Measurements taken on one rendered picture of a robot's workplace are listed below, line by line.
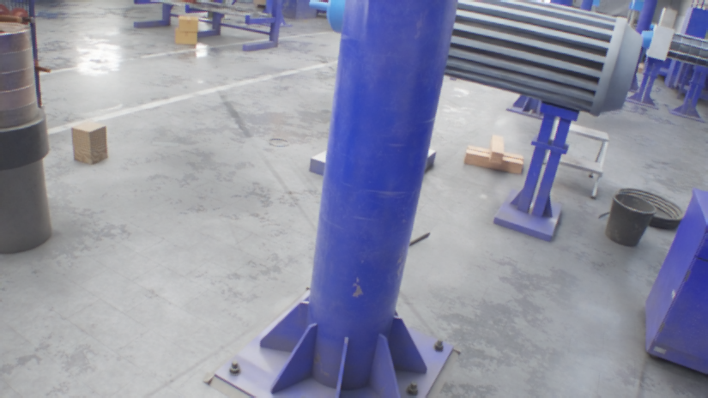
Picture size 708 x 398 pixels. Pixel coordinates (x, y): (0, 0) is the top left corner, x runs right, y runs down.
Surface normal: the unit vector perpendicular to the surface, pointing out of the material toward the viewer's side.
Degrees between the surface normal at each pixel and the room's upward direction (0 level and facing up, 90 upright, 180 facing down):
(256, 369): 0
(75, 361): 0
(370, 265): 90
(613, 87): 103
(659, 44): 90
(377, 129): 90
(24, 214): 90
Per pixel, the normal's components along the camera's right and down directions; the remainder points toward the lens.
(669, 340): -0.46, 0.33
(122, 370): 0.14, -0.89
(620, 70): 0.00, 0.36
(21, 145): 0.87, 0.31
